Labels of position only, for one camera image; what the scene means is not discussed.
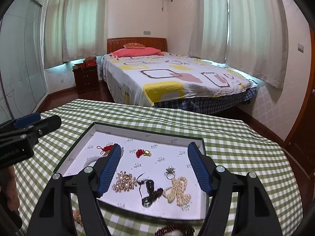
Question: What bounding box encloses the gold chain pile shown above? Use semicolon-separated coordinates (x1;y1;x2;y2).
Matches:
71;208;84;227

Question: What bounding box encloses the red tassel gold charm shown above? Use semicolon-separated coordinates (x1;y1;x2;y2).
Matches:
97;144;114;156

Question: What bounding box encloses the dark red bead bracelet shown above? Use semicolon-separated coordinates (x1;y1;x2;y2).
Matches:
154;223;195;236

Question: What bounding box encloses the pearl cluster brooch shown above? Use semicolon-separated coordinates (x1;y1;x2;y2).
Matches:
113;171;138;192

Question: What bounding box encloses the cream pearl necklace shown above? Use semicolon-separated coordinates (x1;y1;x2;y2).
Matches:
162;176;192;207

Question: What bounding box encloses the small red knot gold charm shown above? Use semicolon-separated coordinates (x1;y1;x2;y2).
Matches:
136;149;152;158

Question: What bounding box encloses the black cord pendant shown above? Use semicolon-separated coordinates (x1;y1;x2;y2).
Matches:
137;173;164;208

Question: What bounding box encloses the silver ring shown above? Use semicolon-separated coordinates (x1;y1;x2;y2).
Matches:
165;166;176;180

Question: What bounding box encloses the pale jade bangle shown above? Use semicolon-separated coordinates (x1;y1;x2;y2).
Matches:
83;157;99;168

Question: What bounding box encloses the green jewelry box tray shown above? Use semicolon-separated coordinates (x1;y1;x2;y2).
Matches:
55;123;209;220

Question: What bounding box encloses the left hand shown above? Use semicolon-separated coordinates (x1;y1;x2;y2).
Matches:
1;166;20;211

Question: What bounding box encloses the glass wardrobe door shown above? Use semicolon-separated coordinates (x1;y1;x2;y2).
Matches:
0;0;47;122

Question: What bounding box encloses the dark wooden nightstand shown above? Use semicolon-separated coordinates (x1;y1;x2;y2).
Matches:
73;64;99;94

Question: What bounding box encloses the green checkered tablecloth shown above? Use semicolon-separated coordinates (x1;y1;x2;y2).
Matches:
14;99;303;235

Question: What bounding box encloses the red box on nightstand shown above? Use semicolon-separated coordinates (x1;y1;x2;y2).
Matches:
73;56;97;70

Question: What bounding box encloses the left window curtain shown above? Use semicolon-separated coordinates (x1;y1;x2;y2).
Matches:
44;0;108;69

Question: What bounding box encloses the window curtain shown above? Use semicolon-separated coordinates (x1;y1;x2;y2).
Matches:
188;0;288;89
44;0;108;69

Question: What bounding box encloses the orange patterned cushion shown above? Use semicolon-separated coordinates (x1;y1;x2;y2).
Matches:
123;43;146;49

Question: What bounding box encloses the pink pillow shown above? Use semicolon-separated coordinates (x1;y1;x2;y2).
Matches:
110;47;164;58

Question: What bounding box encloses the bed with patterned sheet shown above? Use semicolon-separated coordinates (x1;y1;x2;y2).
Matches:
102;52;258;114

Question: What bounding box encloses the wooden headboard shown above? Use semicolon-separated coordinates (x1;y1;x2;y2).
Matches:
107;37;168;53

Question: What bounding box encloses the right window curtain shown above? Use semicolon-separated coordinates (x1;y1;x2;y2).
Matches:
188;0;288;89

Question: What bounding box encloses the wall light switch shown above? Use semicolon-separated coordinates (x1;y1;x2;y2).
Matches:
298;44;304;53

